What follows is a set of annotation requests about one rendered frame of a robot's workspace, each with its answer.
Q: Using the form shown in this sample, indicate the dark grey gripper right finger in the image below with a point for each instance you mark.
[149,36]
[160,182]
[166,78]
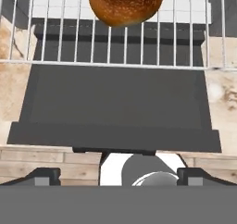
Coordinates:
[189,175]

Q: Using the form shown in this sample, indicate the brown seeded bagel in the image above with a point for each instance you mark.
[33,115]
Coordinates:
[126,4]

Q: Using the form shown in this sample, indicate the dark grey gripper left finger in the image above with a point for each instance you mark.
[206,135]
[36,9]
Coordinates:
[46,175]

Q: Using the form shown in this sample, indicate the dark grey toaster oven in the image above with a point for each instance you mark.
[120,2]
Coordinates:
[118,36]

